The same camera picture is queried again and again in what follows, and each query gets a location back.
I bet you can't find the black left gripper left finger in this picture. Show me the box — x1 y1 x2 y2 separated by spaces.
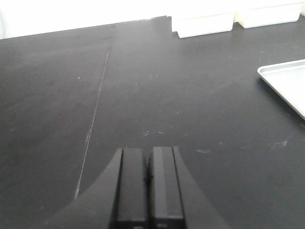
40 148 148 229

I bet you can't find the white plastic bin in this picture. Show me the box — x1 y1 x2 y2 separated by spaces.
171 12 235 38
234 3 303 29

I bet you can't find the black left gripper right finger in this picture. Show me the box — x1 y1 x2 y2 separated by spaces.
148 146 230 229

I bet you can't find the silver metal tray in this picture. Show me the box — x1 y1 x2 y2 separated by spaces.
257 59 305 118

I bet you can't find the white plastic bin left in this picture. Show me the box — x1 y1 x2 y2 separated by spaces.
171 12 235 38

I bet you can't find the white plastic bin middle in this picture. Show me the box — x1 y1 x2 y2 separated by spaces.
234 3 303 29

